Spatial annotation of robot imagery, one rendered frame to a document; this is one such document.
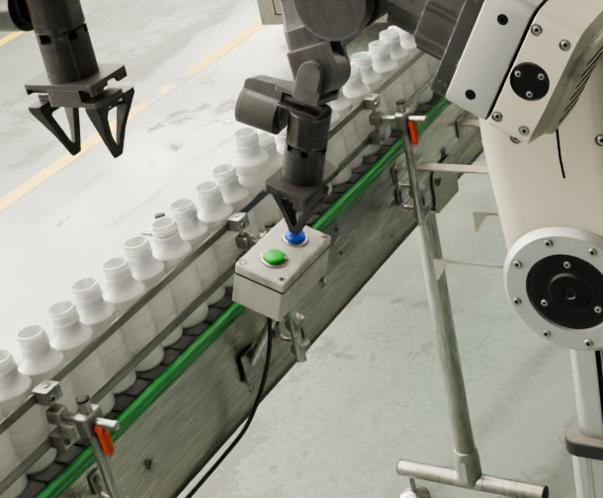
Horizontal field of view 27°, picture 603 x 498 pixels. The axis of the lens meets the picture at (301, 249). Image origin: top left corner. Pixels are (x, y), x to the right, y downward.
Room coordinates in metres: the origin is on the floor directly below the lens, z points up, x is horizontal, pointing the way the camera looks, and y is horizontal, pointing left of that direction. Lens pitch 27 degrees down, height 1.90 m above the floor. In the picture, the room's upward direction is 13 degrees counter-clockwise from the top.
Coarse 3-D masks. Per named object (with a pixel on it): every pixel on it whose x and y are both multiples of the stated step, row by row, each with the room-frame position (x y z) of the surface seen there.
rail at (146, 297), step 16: (432, 80) 2.27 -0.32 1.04; (416, 96) 2.21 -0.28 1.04; (352, 112) 2.02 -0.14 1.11; (336, 128) 1.97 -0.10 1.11; (384, 128) 2.09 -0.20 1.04; (368, 144) 2.04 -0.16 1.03; (352, 160) 1.99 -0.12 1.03; (240, 208) 1.72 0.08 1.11; (224, 224) 1.68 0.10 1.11; (208, 240) 1.64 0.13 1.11; (192, 256) 1.61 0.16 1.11; (176, 272) 1.57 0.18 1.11; (224, 272) 1.66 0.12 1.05; (160, 288) 1.54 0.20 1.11; (208, 288) 1.62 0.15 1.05; (144, 304) 1.51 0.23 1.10; (192, 304) 1.58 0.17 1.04; (176, 320) 1.55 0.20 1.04; (160, 336) 1.52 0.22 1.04; (80, 352) 1.40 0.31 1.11; (144, 352) 1.48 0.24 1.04; (64, 368) 1.37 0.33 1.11; (128, 368) 1.45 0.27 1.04; (112, 384) 1.42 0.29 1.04; (32, 400) 1.31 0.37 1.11; (96, 400) 1.39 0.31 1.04; (16, 416) 1.29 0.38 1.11; (0, 432) 1.26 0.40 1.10; (48, 448) 1.31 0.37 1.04; (32, 464) 1.29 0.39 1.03; (16, 480) 1.26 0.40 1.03
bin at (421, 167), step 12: (468, 120) 2.30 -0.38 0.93; (420, 168) 2.12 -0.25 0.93; (432, 168) 2.11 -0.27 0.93; (444, 168) 2.10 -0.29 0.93; (456, 168) 2.08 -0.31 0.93; (468, 168) 2.07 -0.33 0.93; (480, 168) 2.06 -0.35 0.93; (420, 180) 2.13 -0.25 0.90; (480, 216) 2.29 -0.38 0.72; (444, 264) 2.12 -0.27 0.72; (468, 264) 2.09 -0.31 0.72; (480, 264) 2.08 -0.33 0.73; (492, 264) 2.06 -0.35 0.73
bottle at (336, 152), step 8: (328, 104) 1.99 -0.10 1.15; (336, 112) 2.00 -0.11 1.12; (336, 120) 1.98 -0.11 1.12; (336, 136) 1.97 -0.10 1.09; (328, 144) 1.97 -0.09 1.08; (336, 144) 1.97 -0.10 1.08; (344, 144) 1.99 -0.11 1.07; (328, 152) 1.97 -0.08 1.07; (336, 152) 1.97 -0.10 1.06; (344, 152) 1.98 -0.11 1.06; (328, 160) 1.97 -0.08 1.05; (336, 160) 1.97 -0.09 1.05; (344, 168) 1.97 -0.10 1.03; (336, 176) 1.97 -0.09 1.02; (344, 176) 1.97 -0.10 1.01; (336, 184) 1.97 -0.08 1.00
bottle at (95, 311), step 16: (80, 288) 1.50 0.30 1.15; (96, 288) 1.48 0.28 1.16; (80, 304) 1.47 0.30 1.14; (96, 304) 1.47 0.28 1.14; (112, 304) 1.49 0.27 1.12; (80, 320) 1.46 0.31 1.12; (96, 320) 1.46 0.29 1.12; (112, 320) 1.47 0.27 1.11; (96, 336) 1.45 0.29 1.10; (112, 336) 1.46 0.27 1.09; (112, 352) 1.46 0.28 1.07; (128, 352) 1.48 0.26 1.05; (112, 368) 1.46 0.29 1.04; (128, 384) 1.46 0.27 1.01
